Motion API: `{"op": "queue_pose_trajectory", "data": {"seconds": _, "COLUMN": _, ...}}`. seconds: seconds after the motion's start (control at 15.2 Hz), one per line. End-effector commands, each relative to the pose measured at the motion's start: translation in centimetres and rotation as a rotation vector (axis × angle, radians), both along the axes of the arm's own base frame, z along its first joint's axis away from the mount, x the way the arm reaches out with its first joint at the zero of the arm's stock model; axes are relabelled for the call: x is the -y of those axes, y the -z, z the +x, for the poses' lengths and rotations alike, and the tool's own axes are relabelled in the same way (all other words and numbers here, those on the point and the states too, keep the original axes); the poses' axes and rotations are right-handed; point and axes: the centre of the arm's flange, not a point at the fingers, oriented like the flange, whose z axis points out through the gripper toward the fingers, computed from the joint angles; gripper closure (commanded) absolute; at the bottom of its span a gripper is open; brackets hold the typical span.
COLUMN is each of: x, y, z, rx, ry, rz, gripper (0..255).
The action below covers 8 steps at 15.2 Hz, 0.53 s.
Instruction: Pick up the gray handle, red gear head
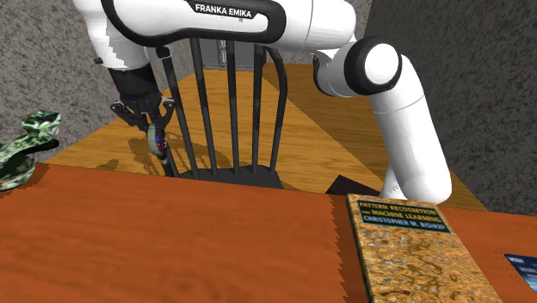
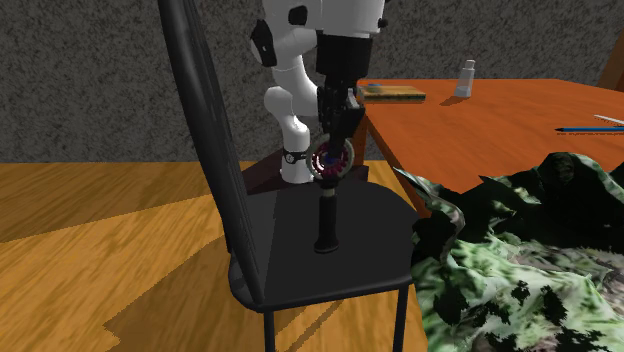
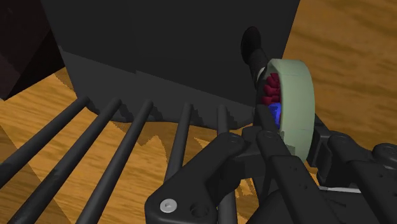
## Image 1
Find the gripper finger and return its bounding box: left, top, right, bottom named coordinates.
left=110, top=99, right=156, bottom=158
left=158, top=98, right=177, bottom=165

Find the black spindle-back chair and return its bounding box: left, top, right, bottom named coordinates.
left=155, top=37, right=291, bottom=190

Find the green camouflage cloth object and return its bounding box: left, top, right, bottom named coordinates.
left=0, top=109, right=62, bottom=192

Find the red-brown wooden table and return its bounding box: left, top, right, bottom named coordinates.
left=0, top=162, right=537, bottom=303

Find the orange marbled book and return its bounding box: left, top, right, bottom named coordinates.
left=345, top=193, right=504, bottom=303

